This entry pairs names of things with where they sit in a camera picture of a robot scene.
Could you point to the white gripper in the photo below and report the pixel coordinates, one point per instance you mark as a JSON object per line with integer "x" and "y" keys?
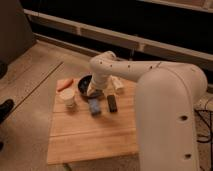
{"x": 95, "y": 88}

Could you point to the white cup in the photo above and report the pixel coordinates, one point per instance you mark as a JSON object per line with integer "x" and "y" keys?
{"x": 68, "y": 97}

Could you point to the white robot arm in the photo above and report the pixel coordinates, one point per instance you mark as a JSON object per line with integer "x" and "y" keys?
{"x": 165, "y": 95}

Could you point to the black shoe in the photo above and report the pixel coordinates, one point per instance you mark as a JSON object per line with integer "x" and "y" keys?
{"x": 5, "y": 109}

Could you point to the wooden board table top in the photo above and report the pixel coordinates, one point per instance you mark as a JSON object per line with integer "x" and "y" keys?
{"x": 77, "y": 136}

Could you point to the dark ceramic bowl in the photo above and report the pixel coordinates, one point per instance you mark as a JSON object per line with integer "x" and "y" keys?
{"x": 83, "y": 86}

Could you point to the blue grey rectangular block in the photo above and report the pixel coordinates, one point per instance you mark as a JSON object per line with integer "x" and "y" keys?
{"x": 94, "y": 106}

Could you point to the orange carrot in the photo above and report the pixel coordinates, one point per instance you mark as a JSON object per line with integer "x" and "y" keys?
{"x": 64, "y": 85}

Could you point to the black rectangular block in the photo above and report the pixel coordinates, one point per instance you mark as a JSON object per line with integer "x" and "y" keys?
{"x": 112, "y": 103}

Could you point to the white cloth bundle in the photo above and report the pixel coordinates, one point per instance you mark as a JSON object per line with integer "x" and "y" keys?
{"x": 117, "y": 84}

